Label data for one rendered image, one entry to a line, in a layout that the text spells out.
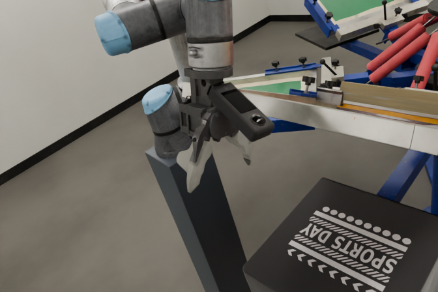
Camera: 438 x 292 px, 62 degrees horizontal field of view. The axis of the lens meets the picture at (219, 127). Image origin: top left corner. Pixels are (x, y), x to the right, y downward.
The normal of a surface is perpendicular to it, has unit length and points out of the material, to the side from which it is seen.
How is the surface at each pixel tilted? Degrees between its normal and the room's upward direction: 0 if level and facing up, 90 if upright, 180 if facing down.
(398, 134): 58
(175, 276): 0
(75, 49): 90
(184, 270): 0
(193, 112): 73
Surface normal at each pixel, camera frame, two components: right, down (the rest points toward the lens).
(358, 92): -0.69, -0.07
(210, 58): -0.07, 0.32
